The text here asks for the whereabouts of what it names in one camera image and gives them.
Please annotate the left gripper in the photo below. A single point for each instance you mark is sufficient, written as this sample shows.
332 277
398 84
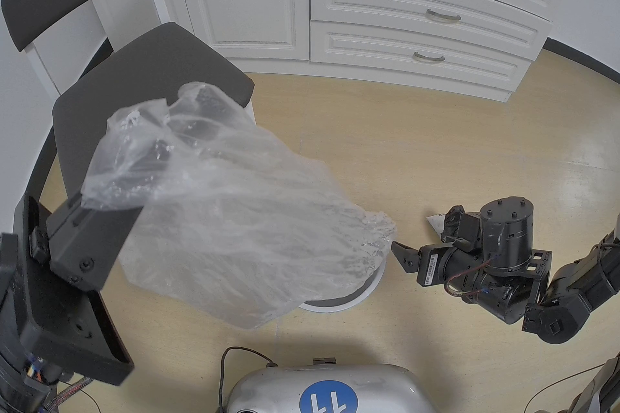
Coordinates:
63 329

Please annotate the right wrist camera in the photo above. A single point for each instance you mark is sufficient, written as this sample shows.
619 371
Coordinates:
469 229

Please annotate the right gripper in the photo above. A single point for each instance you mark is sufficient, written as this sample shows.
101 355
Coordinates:
453 268

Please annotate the white trash bin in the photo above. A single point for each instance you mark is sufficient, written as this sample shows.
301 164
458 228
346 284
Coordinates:
361 296

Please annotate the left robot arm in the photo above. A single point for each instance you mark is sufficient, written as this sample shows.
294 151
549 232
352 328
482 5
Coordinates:
10 377

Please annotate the crumpled white paper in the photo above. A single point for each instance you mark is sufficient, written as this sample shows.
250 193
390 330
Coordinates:
436 225

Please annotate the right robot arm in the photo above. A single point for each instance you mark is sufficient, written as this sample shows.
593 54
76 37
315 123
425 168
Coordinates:
571 295

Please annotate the clear plastic bag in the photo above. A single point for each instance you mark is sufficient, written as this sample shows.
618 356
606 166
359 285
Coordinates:
242 217

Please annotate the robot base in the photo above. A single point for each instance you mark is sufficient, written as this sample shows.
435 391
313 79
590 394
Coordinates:
334 389

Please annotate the black and white chair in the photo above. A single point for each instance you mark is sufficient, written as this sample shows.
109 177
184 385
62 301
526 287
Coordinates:
145 62

